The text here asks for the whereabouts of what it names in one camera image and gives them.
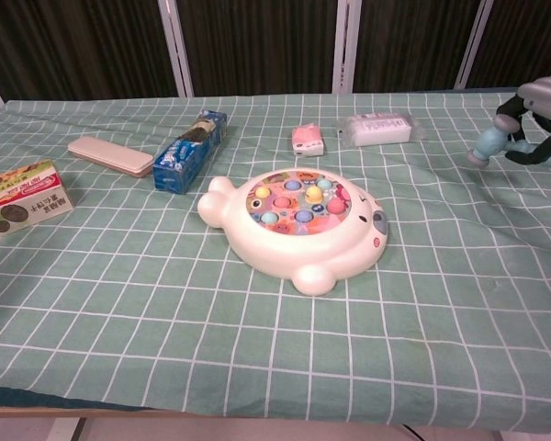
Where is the green checked tablecloth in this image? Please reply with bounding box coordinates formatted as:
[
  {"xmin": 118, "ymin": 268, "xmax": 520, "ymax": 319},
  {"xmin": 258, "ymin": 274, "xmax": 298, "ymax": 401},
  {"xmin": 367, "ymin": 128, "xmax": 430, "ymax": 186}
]
[{"xmin": 0, "ymin": 89, "xmax": 551, "ymax": 435}]

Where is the small pink tissue pack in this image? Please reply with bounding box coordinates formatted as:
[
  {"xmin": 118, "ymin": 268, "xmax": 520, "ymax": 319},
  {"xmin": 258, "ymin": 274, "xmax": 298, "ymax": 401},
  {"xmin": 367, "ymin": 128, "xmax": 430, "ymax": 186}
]
[{"xmin": 291, "ymin": 122, "xmax": 326, "ymax": 157}]

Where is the light blue toy hammer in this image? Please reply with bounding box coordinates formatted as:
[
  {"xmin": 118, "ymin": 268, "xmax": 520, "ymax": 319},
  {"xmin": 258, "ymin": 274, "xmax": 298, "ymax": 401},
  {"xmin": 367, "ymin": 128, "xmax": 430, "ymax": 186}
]
[{"xmin": 467, "ymin": 114, "xmax": 551, "ymax": 167}]

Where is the blue Oreo cookie box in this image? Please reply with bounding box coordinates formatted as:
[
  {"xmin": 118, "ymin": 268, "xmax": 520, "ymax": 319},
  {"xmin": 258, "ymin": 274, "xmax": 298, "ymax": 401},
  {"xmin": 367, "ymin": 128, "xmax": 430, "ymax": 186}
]
[{"xmin": 152, "ymin": 108, "xmax": 229, "ymax": 194}]

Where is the dark ribbed partition panel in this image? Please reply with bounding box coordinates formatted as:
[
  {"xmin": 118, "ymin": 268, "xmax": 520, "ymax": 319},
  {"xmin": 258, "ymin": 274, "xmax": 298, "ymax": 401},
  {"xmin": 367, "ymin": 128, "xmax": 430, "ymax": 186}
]
[
  {"xmin": 176, "ymin": 0, "xmax": 341, "ymax": 97},
  {"xmin": 0, "ymin": 0, "xmax": 175, "ymax": 105},
  {"xmin": 467, "ymin": 0, "xmax": 551, "ymax": 91},
  {"xmin": 353, "ymin": 0, "xmax": 481, "ymax": 93}
]

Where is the white wrapped tissue pack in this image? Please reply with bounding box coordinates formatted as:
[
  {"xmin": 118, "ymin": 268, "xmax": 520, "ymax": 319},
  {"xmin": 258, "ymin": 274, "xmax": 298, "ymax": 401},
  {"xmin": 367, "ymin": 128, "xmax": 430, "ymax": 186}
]
[{"xmin": 337, "ymin": 112, "xmax": 428, "ymax": 148}]

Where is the white whack-a-mole toy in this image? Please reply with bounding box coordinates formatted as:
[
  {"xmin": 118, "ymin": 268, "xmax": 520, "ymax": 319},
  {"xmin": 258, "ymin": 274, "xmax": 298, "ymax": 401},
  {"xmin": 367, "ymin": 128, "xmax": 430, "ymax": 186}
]
[{"xmin": 197, "ymin": 167, "xmax": 389, "ymax": 296}]

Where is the cream pencil case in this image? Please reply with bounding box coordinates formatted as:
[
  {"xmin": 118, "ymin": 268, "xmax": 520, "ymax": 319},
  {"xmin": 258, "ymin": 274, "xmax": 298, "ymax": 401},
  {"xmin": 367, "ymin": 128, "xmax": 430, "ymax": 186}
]
[{"xmin": 67, "ymin": 136, "xmax": 155, "ymax": 179}]

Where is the red green cookie box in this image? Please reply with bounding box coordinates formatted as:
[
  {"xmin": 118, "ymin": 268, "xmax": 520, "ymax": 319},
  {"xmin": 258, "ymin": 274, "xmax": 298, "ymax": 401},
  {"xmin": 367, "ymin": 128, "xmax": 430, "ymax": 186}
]
[{"xmin": 0, "ymin": 159, "xmax": 76, "ymax": 245}]

